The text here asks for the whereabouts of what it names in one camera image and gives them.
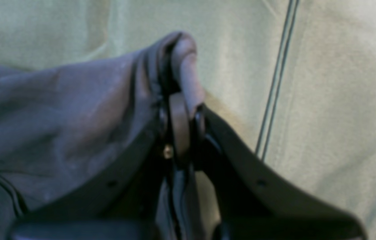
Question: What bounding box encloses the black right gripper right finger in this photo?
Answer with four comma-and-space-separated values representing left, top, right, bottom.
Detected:
196, 105, 368, 240

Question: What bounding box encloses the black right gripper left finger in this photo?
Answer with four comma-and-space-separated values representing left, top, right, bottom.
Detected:
8, 94, 190, 240

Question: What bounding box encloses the grey t-shirt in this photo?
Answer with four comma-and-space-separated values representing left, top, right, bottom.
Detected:
0, 32, 205, 240

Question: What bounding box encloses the green table cloth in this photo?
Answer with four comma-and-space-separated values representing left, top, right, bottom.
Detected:
0, 0, 376, 240

